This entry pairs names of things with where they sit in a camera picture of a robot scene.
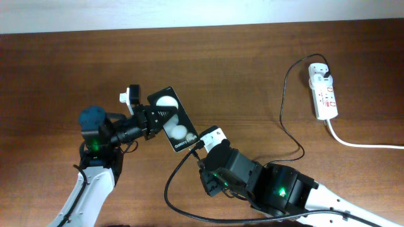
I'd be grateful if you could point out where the black smartphone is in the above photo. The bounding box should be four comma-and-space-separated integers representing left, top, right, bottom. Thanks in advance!
147, 86, 198, 153

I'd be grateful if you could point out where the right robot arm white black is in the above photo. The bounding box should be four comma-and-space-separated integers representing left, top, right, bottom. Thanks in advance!
198, 139, 395, 226

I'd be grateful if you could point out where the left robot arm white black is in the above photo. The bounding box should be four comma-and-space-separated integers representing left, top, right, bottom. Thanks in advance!
50, 105, 177, 226

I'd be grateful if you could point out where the white USB charger plug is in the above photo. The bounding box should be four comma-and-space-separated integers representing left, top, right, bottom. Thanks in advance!
309, 73, 333, 90

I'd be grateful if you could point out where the white power strip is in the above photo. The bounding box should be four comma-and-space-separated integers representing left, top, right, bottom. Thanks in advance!
308, 63, 338, 120

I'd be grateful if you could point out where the white power strip cord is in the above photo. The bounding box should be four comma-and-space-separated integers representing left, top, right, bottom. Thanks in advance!
324, 119, 404, 150

